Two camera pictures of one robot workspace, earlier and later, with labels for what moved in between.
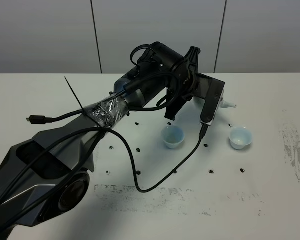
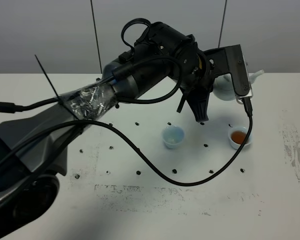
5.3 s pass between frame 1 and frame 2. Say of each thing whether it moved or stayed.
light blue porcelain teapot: moved
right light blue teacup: stayed
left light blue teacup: stayed
